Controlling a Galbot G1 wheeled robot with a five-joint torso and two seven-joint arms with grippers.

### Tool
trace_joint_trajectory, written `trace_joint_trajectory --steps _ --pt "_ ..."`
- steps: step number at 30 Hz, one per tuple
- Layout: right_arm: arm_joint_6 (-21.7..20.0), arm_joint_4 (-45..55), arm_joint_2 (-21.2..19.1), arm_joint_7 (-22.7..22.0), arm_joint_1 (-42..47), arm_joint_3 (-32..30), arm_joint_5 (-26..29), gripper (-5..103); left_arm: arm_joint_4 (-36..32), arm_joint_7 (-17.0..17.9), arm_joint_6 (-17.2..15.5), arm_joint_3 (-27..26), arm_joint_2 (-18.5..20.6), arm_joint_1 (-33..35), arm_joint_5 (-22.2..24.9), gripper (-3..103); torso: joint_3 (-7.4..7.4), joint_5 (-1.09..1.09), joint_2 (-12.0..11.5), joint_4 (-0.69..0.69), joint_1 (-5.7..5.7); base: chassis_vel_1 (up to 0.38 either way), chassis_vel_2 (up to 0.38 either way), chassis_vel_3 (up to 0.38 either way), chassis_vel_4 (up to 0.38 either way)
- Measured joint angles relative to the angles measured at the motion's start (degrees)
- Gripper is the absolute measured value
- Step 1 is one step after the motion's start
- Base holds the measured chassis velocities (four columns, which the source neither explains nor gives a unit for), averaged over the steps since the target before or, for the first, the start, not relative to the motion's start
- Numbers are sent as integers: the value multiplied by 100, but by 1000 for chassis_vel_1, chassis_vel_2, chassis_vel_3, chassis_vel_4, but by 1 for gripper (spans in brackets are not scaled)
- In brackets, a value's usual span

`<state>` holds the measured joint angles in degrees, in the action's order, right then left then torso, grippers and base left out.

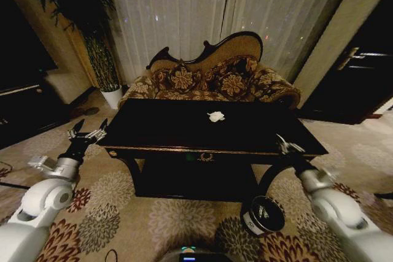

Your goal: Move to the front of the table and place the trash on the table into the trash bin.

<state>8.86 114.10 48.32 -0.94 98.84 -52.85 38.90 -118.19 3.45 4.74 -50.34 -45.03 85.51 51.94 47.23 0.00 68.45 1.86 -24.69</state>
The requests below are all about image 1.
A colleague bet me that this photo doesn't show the floral upholstered sofa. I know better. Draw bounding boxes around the floral upholstered sofa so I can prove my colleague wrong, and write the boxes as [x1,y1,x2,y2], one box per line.
[118,31,302,110]

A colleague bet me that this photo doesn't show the dark flat screen television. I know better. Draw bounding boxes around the dark flat screen television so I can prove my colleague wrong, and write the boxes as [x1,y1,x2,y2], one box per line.
[0,0,60,93]

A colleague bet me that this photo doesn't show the tall green potted plant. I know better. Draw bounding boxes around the tall green potted plant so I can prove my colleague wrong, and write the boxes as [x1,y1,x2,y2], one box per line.
[26,0,122,93]

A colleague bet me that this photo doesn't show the dark wooden table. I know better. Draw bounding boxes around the dark wooden table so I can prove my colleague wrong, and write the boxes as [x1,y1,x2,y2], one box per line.
[101,98,329,203]

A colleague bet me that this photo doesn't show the crumpled white tissue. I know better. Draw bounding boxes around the crumpled white tissue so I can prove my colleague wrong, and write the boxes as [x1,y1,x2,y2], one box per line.
[207,110,225,123]

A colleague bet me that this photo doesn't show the white plant pot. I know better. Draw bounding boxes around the white plant pot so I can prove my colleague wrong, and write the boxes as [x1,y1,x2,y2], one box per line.
[99,85,124,110]

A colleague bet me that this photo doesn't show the dark wooden door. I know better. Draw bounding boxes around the dark wooden door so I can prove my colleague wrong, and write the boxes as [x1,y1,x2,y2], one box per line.
[299,6,393,125]

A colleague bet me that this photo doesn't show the dark low cabinet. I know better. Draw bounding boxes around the dark low cabinet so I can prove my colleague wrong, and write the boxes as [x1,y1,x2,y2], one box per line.
[0,73,73,150]

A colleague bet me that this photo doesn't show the metal door handle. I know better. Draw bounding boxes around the metal door handle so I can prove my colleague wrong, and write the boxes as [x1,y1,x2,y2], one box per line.
[338,47,375,72]

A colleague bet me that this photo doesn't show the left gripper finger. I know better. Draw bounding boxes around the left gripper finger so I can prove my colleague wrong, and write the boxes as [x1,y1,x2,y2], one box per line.
[87,118,109,143]
[68,118,85,139]

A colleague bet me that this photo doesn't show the sheer white curtain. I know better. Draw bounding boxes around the sheer white curtain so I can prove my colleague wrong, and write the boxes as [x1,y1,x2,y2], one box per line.
[93,0,362,87]

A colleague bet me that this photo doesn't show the black round trash bin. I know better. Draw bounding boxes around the black round trash bin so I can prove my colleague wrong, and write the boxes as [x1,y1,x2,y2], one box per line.
[241,195,286,236]

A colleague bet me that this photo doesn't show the black floor cable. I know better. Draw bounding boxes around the black floor cable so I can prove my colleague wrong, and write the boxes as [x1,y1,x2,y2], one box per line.
[0,160,31,190]

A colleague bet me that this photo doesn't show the floral brown cushion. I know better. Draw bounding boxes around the floral brown cushion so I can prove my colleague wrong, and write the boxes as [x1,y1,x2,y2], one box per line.
[152,63,203,96]
[204,56,262,101]

